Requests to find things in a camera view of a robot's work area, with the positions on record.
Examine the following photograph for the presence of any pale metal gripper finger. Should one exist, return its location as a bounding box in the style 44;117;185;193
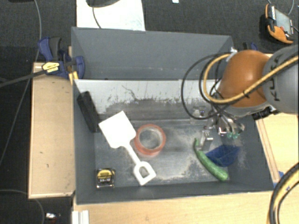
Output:
203;136;214;152
200;130;211;150

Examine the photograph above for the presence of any blue plastic dish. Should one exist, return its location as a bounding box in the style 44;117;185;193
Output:
205;144;241;168

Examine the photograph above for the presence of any green toy cucumber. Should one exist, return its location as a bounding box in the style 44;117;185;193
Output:
193;138;229;182

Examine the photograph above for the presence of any red tape roll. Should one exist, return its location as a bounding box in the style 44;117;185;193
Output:
134;124;167;159

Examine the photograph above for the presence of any white toy shovel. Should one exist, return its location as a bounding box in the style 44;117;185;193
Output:
98;111;157;186

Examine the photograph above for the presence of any grey metal bin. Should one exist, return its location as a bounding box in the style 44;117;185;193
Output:
71;27;274;205

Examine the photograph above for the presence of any yellow and black tape measure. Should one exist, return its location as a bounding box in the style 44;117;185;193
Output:
96;168;116;189

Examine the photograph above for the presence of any black flat block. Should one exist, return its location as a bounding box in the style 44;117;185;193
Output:
77;91;99;133

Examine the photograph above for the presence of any pale wood board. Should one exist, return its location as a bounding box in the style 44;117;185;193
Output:
28;62;77;199

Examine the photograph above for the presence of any black cylinder on white bracket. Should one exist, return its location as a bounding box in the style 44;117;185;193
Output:
252;108;279;121

